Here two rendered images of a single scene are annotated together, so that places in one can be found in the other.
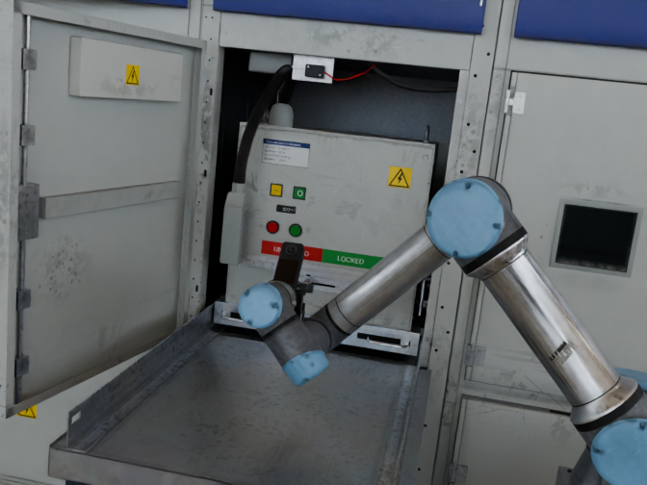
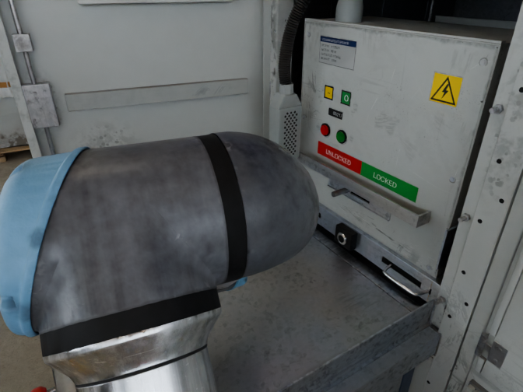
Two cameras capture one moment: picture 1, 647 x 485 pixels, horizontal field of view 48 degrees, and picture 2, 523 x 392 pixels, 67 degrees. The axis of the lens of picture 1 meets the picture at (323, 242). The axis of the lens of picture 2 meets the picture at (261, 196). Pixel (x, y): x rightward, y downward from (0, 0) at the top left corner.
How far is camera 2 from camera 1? 115 cm
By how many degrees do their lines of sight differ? 48
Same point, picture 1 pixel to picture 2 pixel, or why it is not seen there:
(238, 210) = (276, 111)
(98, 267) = not seen: hidden behind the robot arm
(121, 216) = (175, 109)
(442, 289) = (466, 250)
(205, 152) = (274, 50)
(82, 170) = (114, 71)
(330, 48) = not seen: outside the picture
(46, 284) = not seen: hidden behind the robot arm
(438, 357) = (451, 325)
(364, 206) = (402, 122)
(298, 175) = (345, 78)
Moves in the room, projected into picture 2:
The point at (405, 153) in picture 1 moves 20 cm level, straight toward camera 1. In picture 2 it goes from (457, 54) to (380, 68)
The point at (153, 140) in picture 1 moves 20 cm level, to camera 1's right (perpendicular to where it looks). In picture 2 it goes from (208, 40) to (261, 50)
